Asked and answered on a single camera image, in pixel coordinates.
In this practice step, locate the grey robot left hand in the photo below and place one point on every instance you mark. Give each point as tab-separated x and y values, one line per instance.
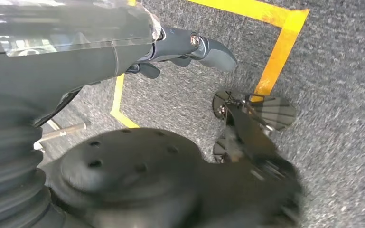
59	66

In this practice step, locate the shiny dark metal base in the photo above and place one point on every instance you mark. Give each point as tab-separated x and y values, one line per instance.
276	110

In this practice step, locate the yellow floor tape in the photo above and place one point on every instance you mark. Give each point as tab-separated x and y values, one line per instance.
283	47

